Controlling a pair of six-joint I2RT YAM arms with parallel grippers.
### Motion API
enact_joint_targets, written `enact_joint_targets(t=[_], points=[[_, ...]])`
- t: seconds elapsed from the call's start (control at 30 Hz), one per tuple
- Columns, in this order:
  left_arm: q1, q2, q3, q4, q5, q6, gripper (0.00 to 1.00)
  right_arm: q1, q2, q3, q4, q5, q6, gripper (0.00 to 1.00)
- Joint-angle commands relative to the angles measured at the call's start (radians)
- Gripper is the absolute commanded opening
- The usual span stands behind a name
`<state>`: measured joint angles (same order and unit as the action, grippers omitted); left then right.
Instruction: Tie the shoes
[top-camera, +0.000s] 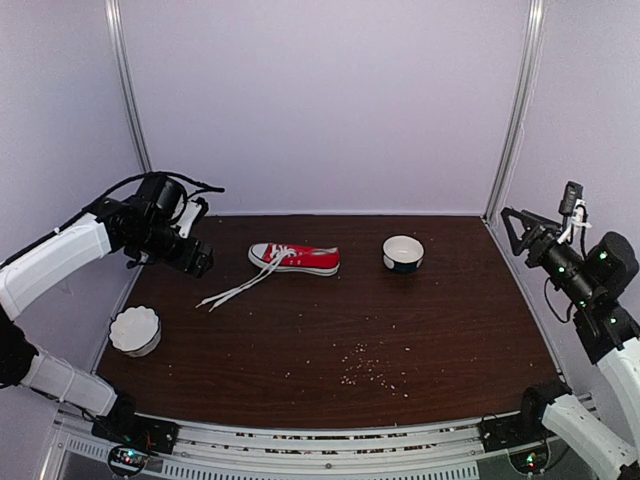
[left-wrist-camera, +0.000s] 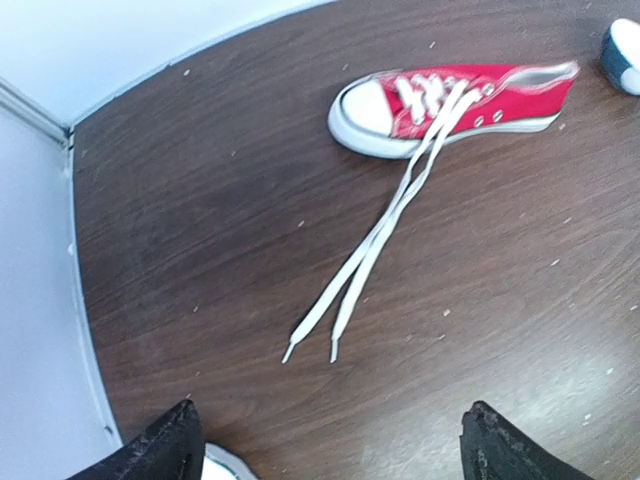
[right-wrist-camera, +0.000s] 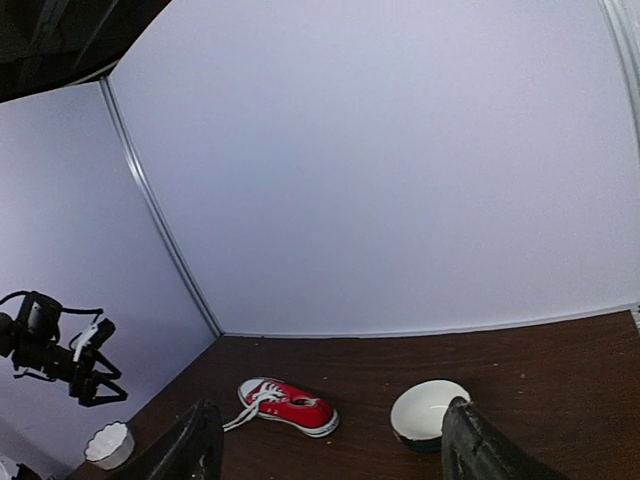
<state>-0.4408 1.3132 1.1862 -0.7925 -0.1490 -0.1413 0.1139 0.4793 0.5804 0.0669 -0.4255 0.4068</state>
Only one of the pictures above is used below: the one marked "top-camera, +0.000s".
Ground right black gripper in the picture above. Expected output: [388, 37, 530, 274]
[499, 208, 599, 310]

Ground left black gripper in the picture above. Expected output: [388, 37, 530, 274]
[129, 219, 213, 277]

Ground white shoelace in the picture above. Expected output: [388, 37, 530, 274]
[195, 243, 296, 312]

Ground white scalloped bowl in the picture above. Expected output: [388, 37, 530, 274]
[109, 306, 161, 358]

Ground red canvas sneaker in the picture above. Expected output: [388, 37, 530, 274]
[248, 243, 341, 276]

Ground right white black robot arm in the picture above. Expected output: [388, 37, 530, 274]
[501, 207, 639, 479]

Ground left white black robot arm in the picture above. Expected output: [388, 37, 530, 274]
[1, 171, 217, 444]

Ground blue white polka-dot bowl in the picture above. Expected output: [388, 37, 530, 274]
[382, 235, 425, 274]

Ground scattered rice grains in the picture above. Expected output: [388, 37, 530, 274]
[284, 312, 416, 401]

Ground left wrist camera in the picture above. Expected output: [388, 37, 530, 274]
[174, 197, 209, 239]

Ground right aluminium frame post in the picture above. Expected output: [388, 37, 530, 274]
[483, 0, 546, 225]

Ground aluminium frame post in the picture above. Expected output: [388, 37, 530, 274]
[104, 0, 153, 173]
[483, 0, 546, 225]

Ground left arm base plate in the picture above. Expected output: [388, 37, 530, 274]
[91, 415, 179, 454]

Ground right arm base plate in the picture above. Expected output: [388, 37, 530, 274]
[477, 412, 555, 453]

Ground front aluminium rail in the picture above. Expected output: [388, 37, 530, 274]
[39, 394, 616, 480]

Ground left aluminium frame post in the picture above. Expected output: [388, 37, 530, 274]
[104, 0, 153, 173]

